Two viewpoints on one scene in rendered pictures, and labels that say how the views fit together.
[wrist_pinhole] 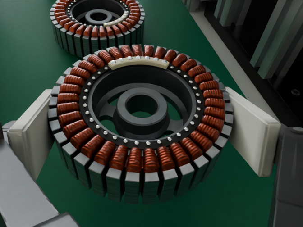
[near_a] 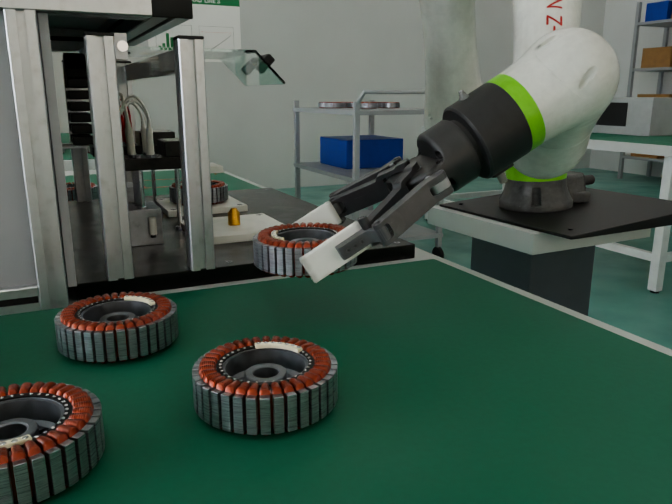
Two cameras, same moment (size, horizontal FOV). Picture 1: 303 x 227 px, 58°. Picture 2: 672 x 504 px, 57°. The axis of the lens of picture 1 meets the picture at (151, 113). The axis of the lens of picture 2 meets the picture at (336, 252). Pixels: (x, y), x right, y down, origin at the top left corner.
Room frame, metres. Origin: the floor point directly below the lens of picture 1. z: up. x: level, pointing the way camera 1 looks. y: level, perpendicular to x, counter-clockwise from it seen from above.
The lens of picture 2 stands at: (0.13, 0.66, 0.99)
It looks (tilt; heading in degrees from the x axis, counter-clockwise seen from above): 14 degrees down; 266
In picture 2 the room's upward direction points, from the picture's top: straight up
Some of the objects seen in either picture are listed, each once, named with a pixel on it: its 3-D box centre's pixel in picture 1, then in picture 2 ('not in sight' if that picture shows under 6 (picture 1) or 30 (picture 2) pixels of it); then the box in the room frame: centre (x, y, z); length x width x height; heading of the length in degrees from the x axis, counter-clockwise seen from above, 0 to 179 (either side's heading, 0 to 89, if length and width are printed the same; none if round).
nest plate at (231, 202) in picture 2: not in sight; (199, 204); (0.31, -0.56, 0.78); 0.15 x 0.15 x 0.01; 21
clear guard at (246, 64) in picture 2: not in sight; (183, 68); (0.33, -0.60, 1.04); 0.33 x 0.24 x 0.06; 21
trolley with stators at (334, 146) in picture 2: not in sight; (366, 174); (-0.33, -3.18, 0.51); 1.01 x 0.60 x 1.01; 111
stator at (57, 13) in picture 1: (99, 21); (118, 324); (0.30, 0.08, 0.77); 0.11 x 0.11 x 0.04
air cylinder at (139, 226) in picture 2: not in sight; (141, 222); (0.36, -0.28, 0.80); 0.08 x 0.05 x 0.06; 111
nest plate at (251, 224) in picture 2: not in sight; (234, 227); (0.22, -0.33, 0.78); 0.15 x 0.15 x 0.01; 21
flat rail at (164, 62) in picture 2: not in sight; (147, 69); (0.36, -0.41, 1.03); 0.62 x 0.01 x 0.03; 111
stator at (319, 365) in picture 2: not in sight; (266, 381); (0.15, 0.21, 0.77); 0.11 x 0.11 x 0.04
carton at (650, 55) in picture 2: not in sight; (667, 58); (-4.13, -6.40, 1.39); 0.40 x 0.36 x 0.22; 22
